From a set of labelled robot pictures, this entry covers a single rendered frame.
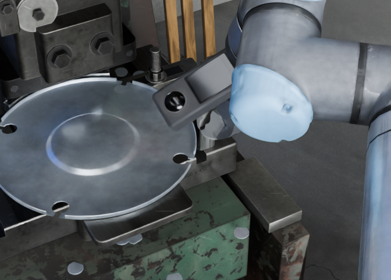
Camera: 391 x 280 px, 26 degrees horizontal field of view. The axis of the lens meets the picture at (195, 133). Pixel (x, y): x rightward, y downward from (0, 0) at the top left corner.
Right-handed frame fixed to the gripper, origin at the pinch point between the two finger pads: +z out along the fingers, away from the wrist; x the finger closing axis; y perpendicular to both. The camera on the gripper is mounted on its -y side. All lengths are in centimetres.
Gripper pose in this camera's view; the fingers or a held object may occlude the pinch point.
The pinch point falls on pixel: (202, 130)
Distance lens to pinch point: 108.3
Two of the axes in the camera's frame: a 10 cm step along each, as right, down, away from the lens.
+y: 8.6, -3.4, 3.8
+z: -2.1, 4.4, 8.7
